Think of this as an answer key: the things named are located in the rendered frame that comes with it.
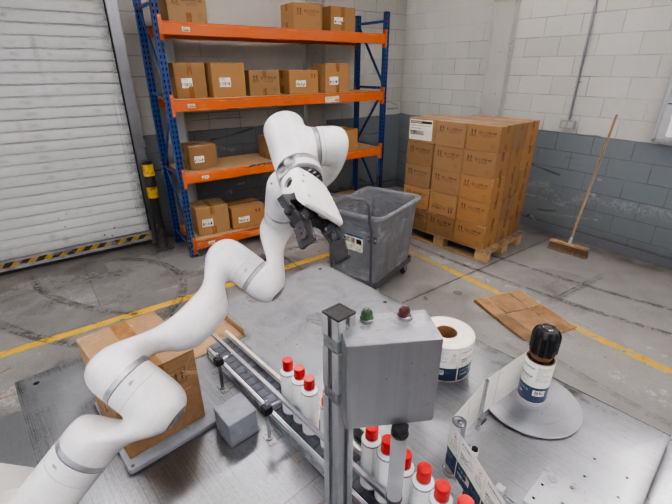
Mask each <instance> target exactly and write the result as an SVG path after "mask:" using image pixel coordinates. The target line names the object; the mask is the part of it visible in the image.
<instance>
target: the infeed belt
mask: <svg viewBox="0 0 672 504"><path fill-rule="evenodd" d="M223 341H224V342H225V343H226V344H227V345H228V346H229V347H230V348H231V349H232V350H234V351H235V352H236V353H237V354H238V355H239V356H240V357H241V358H242V359H243V360H244V361H245V362H247V363H248V364H249V365H250V366H251V367H252V368H253V369H254V370H255V371H256V372H257V373H258V374H260V375H261V376H262V377H263V378H264V379H265V380H266V381H267V382H268V383H269V384H270V385H271V386H273V387H274V388H275V389H276V390H277V391H278V392H279V393H280V394H281V395H282V393H281V385H280V384H279V383H278V382H277V381H276V380H275V379H274V378H273V377H272V376H270V375H269V374H268V373H267V372H266V371H265V370H264V369H263V368H261V367H260V366H259V365H258V364H257V363H256V362H255V361H254V360H253V359H251V358H250V357H249V356H248V355H247V354H246V353H245V352H244V351H243V350H241V349H240V348H239V347H238V346H237V345H236V344H235V343H234V342H232V341H231V340H230V339H229V338H228V337H227V338H225V339H223ZM209 347H210V348H211V349H212V350H213V351H214V352H215V353H216V352H217V351H219V354H220V355H221V356H222V357H224V356H226V355H228V354H230V353H229V352H228V351H227V350H225V349H224V348H223V347H222V346H221V345H220V344H219V343H218V342H216V343H214V344H212V345H210V346H209ZM224 362H225V363H226V364H227V365H228V366H229V367H230V368H231V369H232V370H233V371H234V372H235V373H236V374H237V375H238V376H239V377H240V378H241V379H243V380H244V381H245V382H246V383H247V384H248V385H249V386H250V387H251V388H252V389H253V390H254V391H255V392H256V393H257V394H258V395H259V396H260V397H261V398H262V399H263V400H264V399H265V398H267V399H268V402H269V403H270V404H272V403H274V402H275V401H277V400H278V399H277V398H276V397H275V396H274V395H273V394H272V393H271V392H270V391H269V390H268V389H267V388H266V387H265V386H264V385H263V384H262V383H260V382H259V381H258V380H257V379H256V378H255V377H254V376H253V375H252V374H251V373H250V372H249V371H248V370H247V369H246V368H245V367H243V366H242V365H241V364H240V363H239V362H238V361H237V360H236V359H235V358H234V357H233V356H231V357H229V358H227V359H225V360H224ZM273 410H274V411H275V412H276V413H277V414H278V415H279V416H280V417H281V418H282V419H283V420H284V421H285V422H286V423H287V424H288V425H289V426H290V427H291V428H292V429H293V430H294V431H295V432H296V433H297V434H298V435H299V436H300V437H301V438H302V439H303V440H304V441H305V442H306V443H307V444H308V445H309V446H310V447H311V448H312V449H313V450H314V451H315V452H316V453H317V454H318V455H319V456H320V457H322V458H323V459H324V450H323V449H322V448H321V445H320V438H319V437H318V436H317V435H315V436H311V437H310V436H306V435H305V434H304V433H303V430H302V429H303V428H302V425H298V424H296V423H295V422H294V420H293V415H292V416H288V415H285V414H284V413H283V407H282V402H281V403H280V404H278V405H276V406H275V407H273ZM353 461H354V462H355V463H356V464H357V465H358V466H359V467H360V464H361V456H360V455H359V454H358V453H356V452H355V451H354V450H353ZM352 488H353V489H354V490H355V491H356V492H357V493H358V494H359V495H360V496H361V497H362V498H363V499H364V500H365V501H366V502H367V503H368V504H379V503H378V502H377V501H376V500H375V497H374V490H373V491H367V490H365V489H363V488H362V486H361V485H360V476H359V475H358V474H357V473H356V472H355V471H354V470H353V469H352Z"/></svg>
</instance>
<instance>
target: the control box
mask: <svg viewBox="0 0 672 504"><path fill-rule="evenodd" d="M397 313H398V312H388V313H375V314H373V316H374V321H373V322H372V323H370V324H364V323H362V322H360V315H356V324H355V325H353V326H351V327H349V326H348V324H347V325H345V330H344V331H343V332H342V352H341V353H342V377H341V412H342V418H343V423H344V427H345V429H355V428H364V427H373V426H382V425H391V424H400V423H410V422H419V421H428V420H432V419H433V414H434V406H435V399H436V391H437V384H438V376H439V369H440V362H441V354H442V347H443V337H442V335H441V334H440V332H439V330H438V329H437V327H436V326H435V324H434V322H433V321H432V319H431V317H430V316H429V314H428V313H427V311H426V310H415V311H411V319H410V320H408V321H402V320H399V319H398V318H397Z"/></svg>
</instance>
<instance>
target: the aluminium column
mask: <svg viewBox="0 0 672 504"><path fill-rule="evenodd" d="M347 324H348V326H349V327H351V326H353V325H355V324H356V311H354V310H353V309H351V308H349V307H347V306H345V305H343V304H342V303H337V304H335V305H333V306H331V307H329V308H326V309H324V310H322V332H323V333H324V334H326V335H327V336H328V335H329V336H330V337H332V339H333V340H334V341H336V342H337V343H339V342H341V341H342V332H343V331H344V330H345V325H347ZM322 364H323V384H324V385H326V386H327V387H330V388H331V389H332V391H333V392H334V393H336V394H337V395H340V394H341V377H342V353H339V354H337V353H336V352H334V351H332V350H331V349H329V348H328V347H327V346H325V345H324V343H323V344H322ZM323 422H324V479H325V504H352V469H353V429H345V427H344V423H343V418H342V412H341V404H339V405H338V404H336V403H335V402H333V401H332V400H331V399H330V398H328V397H327V396H326V395H325V394H324V393H323Z"/></svg>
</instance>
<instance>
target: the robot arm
mask: <svg viewBox="0 0 672 504"><path fill-rule="evenodd" d="M264 136H265V139H266V143H267V146H268V149H269V153H270V156H271V159H272V163H273V166H274V170H275V172H274V173H272V174H271V176H270V177H269V179H268V181H267V185H266V197H265V212H264V217H263V219H262V222H261V225H260V237H261V242H262V245H263V249H264V252H265V255H266V259H267V260H266V262H265V261H264V260H263V259H261V258H260V257H259V256H257V255H256V254H255V253H253V252H252V251H251V250H249V249H248V248H247V247H245V246H244V245H242V244H241V243H239V242H237V241H235V240H232V239H223V240H219V241H218V242H216V243H215V244H213V245H212V246H211V247H210V249H209V250H208V252H207V254H206V257H205V271H204V280H203V283H202V286H201V288H200V289H199V290H198V292H197V293H196V294H195V295H194V296H193V297H192V298H191V299H190V300H189V301H188V302H187V303H186V304H185V305H184V306H183V307H182V308H181V309H180V310H179V311H178V312H177V313H176V314H174V315H173V316H172V317H171V318H169V319H168V320H166V321H165V322H163V323H162V324H160V325H159V326H157V327H155V328H153V329H151V330H149V331H146V332H144V333H141V334H138V335H135V336H133V337H130V338H127V339H124V340H121V341H118V342H116V343H113V344H111V345H109V346H107V347H105V348H103V349H102V350H100V351H99V352H98V353H97V354H95V355H94V356H93V357H92V358H91V360H90V361H89V362H88V364H87V365H86V368H85V371H84V380H85V383H86V385H87V387H88V388H89V390H90V391H91V392H92V393H93V394H94V395H96V396H97V397H98V398H99V399H101V400H102V401H103V402H105V403H106V404H107V405H109V406H110V407H111V408H112V409H114V410H115V411H116V412H117V413H119V414H120V415H121V416H122V417H123V419H115V418H110V417H105V416H100V415H94V414H86V415H82V416H80V417H78V418H77V419H75V420H74V421H73V422H72V423H71V424H70V425H69V426H68V428H67V429H66V430H65V431H64V432H63V434H62V435H61V436H60V437H59V439H58V440H57V441H56V442H55V444H54V445H53V446H52V447H51V449H50V450H49V451H48V453H47V454H46V455H45V456H44V457H43V459H42V460H41V461H40V463H39V464H38V465H37V466H36V468H35V469H34V470H33V471H32V473H31V474H30V475H29V476H28V478H27V479H26V480H25V481H24V483H23V484H22V485H21V486H20V488H15V489H9V490H6V491H2V492H0V504H78V503H79V502H80V501H81V499H82V498H83V497H84V496H85V494H86V493H87V492H88V490H89V489H90V488H91V486H92V485H93V484H94V483H95V481H96V480H97V479H98V477H99V476H100V475H101V473H102V472H103V471H104V470H105V468H106V467H107V466H108V464H109V463H110V462H111V461H112V459H113V458H114V457H115V456H116V455H117V453H118V452H119V451H120V450H121V449H123V448H124V447H125V446H127V445H128V444H130V443H133V442H135V441H139V440H143V439H146V438H150V437H153V436H156V435H159V434H161V433H163V432H165V431H167V430H168V429H170V428H172V427H173V425H175V424H176V423H177V422H178V421H179V419H180V418H181V417H182V415H183V413H184V412H185V408H186V404H187V396H186V393H185V391H184V389H183V388H182V386H181V385H180V384H179V383H178V382H177V381H175V380H174V379H173V378H172V377H171V376H169V375H168V374H167V373H166V372H164V371H163V370H162V369H160V368H159V367H158V366H157V365H155V364H154V363H153V362H151V361H150V360H149V358H150V357H151V356H152V355H154V354H156V353H159V352H166V351H174V352H181V351H187V350H190V349H193V348H195V347H197V346H198V345H200V344H201V343H203V342H204V341H205V340H206V339H207V338H208V337H209V336H210V335H211V334H212V333H213V332H214V331H215V330H216V329H217V328H218V327H219V326H220V324H221V323H222V322H223V321H224V319H225V317H226V315H227V312H228V300H227V295H226V290H225V284H226V282H228V281H231V282H233V283H234V284H235V285H237V286H238V287H239V288H241V289H242V290H243V291H245V292H246V293H247V294H249V295H250V296H251V297H253V298H254V299H256V300H258V301H260V302H265V303H267V302H272V301H274V300H276V299H277V298H278V297H279V296H280V295H281V293H282V292H283V290H284V286H285V268H284V250H285V246H286V244H287V242H288V240H289V238H290V237H291V235H292V233H293V231H294V232H295V236H296V239H297V242H298V246H299V248H300V249H301V250H304V249H305V248H306V247H308V246H309V245H311V244H312V243H313V242H315V241H316V236H315V234H317V235H319V236H323V237H325V238H326V240H327V241H328V243H329V244H330V245H331V246H330V247H329V249H330V251H331V254H332V257H333V260H334V263H335V265H337V266H339V265H340V264H342V263H343V262H345V261H346V260H348V259H349V258H350V257H351V255H350V252H349V249H348V247H347V244H346V241H345V240H346V235H345V230H344V229H343V228H342V227H341V225H342V224H343V221H342V218H341V216H340V214H339V211H338V209H337V207H336V205H335V203H334V201H333V199H332V197H331V195H330V193H329V191H328V190H327V188H326V187H327V186H328V185H330V184H331V183H332V182H333V181H334V180H335V179H336V178H337V176H338V175H339V173H340V171H341V169H342V167H343V165H344V163H345V160H346V157H347V154H348V150H349V139H348V136H347V134H346V132H345V131H344V129H342V128H341V127H338V126H318V127H308V126H305V125H304V122H303V120H302V118H301V117H300V116H299V115H298V114H296V113H294V112H291V111H281V112H277V113H275V114H273V115H272V116H270V117H269V118H268V120H267V121H266V123H265V125H264ZM328 225H329V226H330V227H331V229H329V230H328V231H327V226H328ZM326 231H327V232H326ZM333 231H335V233H336V237H335V238H334V240H332V238H331V237H330V235H329V234H330V233H331V232H333Z"/></svg>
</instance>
